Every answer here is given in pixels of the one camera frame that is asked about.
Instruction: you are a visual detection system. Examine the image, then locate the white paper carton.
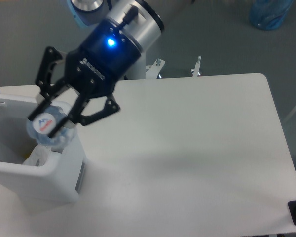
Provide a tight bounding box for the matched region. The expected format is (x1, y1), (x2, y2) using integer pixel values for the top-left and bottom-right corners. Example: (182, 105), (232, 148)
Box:
(22, 145), (51, 167)

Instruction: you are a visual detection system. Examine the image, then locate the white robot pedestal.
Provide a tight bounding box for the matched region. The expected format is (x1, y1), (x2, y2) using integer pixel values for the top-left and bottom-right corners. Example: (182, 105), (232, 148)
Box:
(123, 51), (203, 81)

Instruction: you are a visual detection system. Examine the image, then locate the yellow white trash in bin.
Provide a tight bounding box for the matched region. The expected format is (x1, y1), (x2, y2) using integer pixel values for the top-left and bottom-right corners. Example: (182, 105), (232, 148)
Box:
(21, 152), (31, 160)

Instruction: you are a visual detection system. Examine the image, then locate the white trash can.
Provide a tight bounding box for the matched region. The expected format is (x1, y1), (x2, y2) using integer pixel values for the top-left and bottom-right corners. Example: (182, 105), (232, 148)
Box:
(0, 93), (87, 202)

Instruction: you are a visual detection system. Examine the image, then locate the blue plastic bag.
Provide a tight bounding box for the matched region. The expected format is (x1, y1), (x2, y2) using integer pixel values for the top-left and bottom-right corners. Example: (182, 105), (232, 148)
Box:
(249, 0), (294, 31)

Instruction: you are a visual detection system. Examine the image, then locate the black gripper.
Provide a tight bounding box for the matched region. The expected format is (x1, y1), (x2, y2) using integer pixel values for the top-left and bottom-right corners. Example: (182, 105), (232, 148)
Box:
(27, 19), (141, 138)

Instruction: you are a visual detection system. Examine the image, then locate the clear plastic water bottle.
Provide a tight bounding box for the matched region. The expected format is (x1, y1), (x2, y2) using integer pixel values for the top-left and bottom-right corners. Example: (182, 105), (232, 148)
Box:
(26, 106), (77, 152)

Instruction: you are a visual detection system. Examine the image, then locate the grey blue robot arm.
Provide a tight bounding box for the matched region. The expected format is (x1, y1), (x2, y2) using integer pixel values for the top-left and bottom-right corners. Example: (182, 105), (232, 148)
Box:
(28, 0), (164, 138)

